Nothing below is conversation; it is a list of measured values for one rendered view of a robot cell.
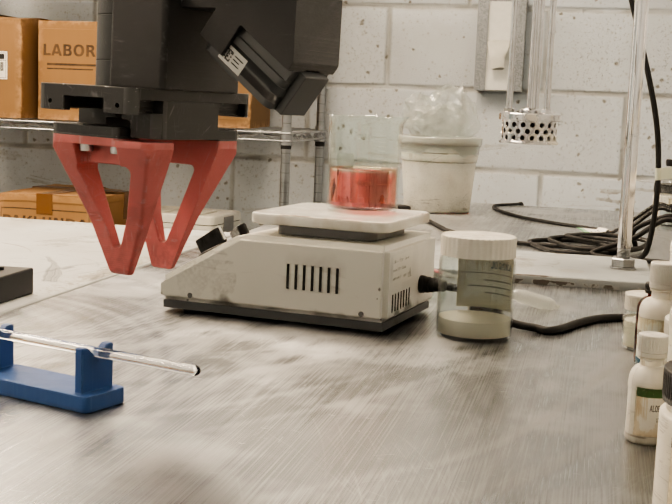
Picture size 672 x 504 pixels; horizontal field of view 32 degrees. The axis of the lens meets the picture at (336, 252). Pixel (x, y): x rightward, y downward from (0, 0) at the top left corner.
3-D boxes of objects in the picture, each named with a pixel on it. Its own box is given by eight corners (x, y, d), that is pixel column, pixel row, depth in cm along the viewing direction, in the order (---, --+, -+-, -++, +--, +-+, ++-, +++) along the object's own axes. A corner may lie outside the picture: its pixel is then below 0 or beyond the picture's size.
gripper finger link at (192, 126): (235, 271, 66) (242, 104, 65) (153, 285, 60) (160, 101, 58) (141, 257, 69) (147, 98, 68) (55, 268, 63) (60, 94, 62)
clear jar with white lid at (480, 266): (497, 346, 88) (503, 241, 87) (423, 336, 91) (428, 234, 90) (521, 333, 93) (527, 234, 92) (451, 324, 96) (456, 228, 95)
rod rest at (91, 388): (-39, 387, 70) (-39, 328, 70) (4, 376, 73) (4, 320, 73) (86, 415, 65) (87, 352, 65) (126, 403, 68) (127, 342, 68)
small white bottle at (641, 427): (615, 436, 65) (622, 330, 64) (650, 433, 66) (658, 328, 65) (639, 448, 63) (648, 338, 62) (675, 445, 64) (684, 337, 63)
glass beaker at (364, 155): (314, 216, 96) (317, 113, 95) (335, 210, 102) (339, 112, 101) (397, 222, 94) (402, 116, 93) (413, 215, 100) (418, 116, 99)
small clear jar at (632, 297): (658, 343, 92) (662, 289, 91) (680, 354, 88) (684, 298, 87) (612, 343, 91) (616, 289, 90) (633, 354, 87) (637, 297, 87)
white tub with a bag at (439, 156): (401, 213, 190) (407, 80, 187) (388, 205, 204) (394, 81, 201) (487, 216, 191) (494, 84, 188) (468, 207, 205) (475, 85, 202)
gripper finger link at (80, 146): (227, 272, 65) (234, 104, 64) (143, 287, 59) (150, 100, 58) (133, 258, 69) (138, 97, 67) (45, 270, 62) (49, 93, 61)
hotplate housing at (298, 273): (157, 310, 97) (159, 215, 96) (228, 289, 109) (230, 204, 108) (411, 340, 89) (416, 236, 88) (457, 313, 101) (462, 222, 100)
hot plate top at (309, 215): (246, 222, 94) (246, 211, 94) (304, 211, 105) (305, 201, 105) (387, 234, 90) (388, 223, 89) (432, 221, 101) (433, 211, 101)
